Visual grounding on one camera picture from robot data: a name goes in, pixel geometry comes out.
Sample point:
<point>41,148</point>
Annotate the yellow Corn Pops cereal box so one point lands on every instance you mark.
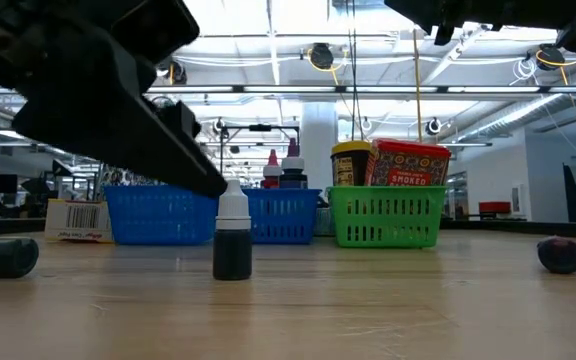
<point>80,217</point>

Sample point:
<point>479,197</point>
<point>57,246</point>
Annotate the black aluminium table frame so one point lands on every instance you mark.
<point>518,227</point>

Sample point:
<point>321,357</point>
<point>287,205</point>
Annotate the yellow-lid dark jar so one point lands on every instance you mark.
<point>348,167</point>

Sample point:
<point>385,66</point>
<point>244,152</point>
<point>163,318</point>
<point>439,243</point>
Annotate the red smoked paprika tin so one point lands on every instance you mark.
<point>408,165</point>

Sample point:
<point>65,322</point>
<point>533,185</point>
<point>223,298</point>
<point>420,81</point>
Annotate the small green dropper bottle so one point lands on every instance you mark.
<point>0,257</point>

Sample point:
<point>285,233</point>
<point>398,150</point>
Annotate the black computer monitor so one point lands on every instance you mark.
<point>3,183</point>

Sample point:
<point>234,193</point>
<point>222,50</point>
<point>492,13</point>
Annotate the black metal frame stand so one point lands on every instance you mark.
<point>259,127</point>

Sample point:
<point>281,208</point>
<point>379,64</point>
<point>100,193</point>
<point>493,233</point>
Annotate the small black dropper bottle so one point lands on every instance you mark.
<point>232,255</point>

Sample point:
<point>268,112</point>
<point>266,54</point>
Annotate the blue plastic basket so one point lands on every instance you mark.
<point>160,217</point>
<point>288,215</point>

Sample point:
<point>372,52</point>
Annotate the black upright panel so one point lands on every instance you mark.
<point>573,195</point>

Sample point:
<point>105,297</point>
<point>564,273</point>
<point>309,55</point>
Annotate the silver ventilation duct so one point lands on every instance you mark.
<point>518,117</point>

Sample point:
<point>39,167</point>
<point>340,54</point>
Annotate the black office chair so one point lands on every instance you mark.
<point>35,192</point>

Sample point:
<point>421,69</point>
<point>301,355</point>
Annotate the purple food colouring bottle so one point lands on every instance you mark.
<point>294,177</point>

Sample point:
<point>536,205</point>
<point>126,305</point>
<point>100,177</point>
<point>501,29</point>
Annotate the white round pillar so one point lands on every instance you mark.
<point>315,150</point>

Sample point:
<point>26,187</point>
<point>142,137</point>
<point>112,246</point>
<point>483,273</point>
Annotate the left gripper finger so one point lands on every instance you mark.
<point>108,135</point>
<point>180,122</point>

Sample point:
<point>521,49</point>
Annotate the small dark red dropper bottle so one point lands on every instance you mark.
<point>560,256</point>

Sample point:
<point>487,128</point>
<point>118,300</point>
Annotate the red food colouring bottle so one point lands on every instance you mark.
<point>272,175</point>

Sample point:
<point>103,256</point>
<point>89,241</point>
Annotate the red seat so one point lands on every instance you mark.
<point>494,207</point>

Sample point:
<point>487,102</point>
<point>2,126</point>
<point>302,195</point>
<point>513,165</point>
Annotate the green plastic basket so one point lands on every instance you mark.
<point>388,220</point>

